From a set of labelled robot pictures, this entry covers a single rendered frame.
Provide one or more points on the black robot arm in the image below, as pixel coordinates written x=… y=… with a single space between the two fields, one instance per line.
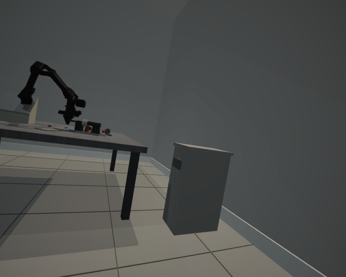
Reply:
x=37 y=69

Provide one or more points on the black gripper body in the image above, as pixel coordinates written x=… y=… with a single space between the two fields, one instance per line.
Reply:
x=67 y=111

